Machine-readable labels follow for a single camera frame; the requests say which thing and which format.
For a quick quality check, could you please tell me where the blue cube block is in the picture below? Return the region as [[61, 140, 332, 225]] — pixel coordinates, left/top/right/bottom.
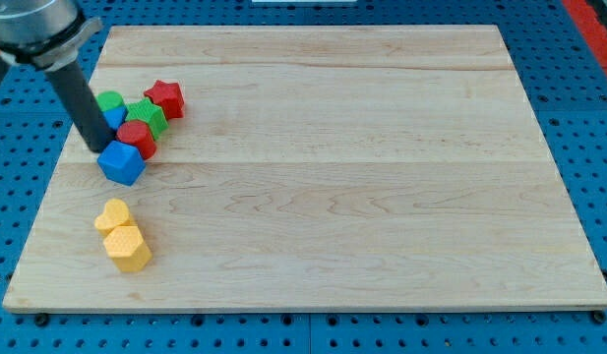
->
[[97, 141, 146, 186]]

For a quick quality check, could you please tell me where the wooden board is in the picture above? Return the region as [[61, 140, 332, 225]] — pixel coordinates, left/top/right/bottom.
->
[[3, 25, 607, 314]]

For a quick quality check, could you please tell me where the red star block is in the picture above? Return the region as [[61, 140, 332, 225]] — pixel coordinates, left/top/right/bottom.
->
[[144, 80, 185, 120]]

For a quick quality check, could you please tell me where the green star block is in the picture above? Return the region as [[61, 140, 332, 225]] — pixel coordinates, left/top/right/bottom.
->
[[125, 98, 169, 141]]

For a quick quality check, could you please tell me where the red cylinder block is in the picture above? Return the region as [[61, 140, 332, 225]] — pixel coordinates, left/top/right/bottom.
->
[[116, 120, 156, 160]]

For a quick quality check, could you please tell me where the yellow hexagon block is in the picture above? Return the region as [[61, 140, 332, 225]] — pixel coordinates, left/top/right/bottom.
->
[[103, 226, 152, 272]]

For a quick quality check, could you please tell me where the yellow heart block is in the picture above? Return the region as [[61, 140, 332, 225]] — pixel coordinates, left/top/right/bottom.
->
[[93, 199, 137, 238]]

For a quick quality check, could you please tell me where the small blue block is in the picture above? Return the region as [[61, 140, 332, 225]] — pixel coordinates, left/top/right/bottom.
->
[[103, 106, 128, 132]]

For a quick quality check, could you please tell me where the green cylinder block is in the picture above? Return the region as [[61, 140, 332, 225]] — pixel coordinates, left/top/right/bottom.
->
[[95, 90, 125, 112]]

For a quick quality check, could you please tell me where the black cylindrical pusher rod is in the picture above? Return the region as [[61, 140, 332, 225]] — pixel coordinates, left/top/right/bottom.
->
[[45, 61, 114, 153]]

